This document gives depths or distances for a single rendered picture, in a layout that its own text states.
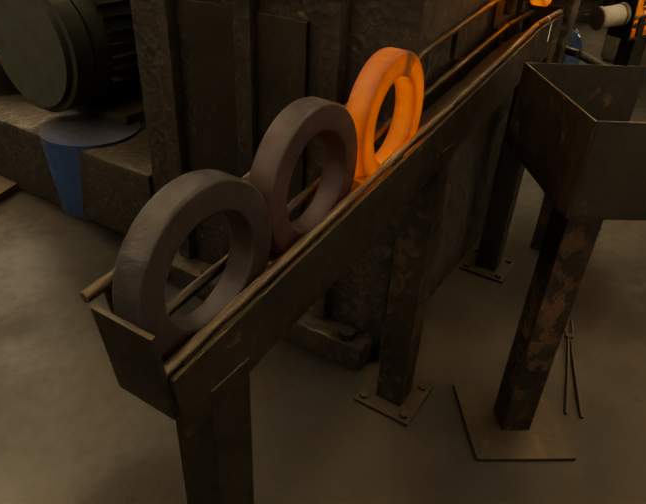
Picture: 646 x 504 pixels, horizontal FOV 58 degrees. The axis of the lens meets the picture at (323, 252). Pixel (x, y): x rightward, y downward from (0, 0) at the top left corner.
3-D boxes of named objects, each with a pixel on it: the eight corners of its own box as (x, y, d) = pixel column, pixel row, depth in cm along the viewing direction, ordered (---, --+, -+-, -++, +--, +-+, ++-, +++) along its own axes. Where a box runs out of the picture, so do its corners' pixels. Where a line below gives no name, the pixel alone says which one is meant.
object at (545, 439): (481, 486, 110) (595, 121, 71) (450, 383, 132) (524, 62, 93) (586, 485, 111) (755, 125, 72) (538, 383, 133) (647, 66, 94)
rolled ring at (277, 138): (357, 74, 66) (332, 68, 68) (259, 155, 55) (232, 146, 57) (360, 202, 79) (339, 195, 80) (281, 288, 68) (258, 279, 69)
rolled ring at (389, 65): (352, 118, 68) (328, 112, 69) (373, 213, 83) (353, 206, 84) (420, 20, 75) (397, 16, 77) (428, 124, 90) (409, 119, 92)
